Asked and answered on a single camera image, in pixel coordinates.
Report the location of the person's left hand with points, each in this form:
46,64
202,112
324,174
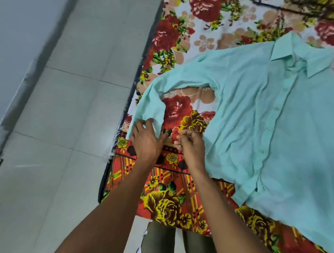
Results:
146,146

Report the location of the person's right hand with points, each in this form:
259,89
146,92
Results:
194,152

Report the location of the person's right thumb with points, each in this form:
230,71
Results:
178,142

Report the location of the person's left thumb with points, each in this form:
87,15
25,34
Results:
163,138

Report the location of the mint green button shirt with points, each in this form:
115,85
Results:
261,109

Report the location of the person's right forearm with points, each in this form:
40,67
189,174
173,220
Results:
224,213

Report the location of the person's left forearm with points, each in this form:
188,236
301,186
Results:
112,213

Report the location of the red yellow floral bedsheet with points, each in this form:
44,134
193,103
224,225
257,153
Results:
177,192

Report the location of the olive trousers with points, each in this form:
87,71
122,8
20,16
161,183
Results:
159,239

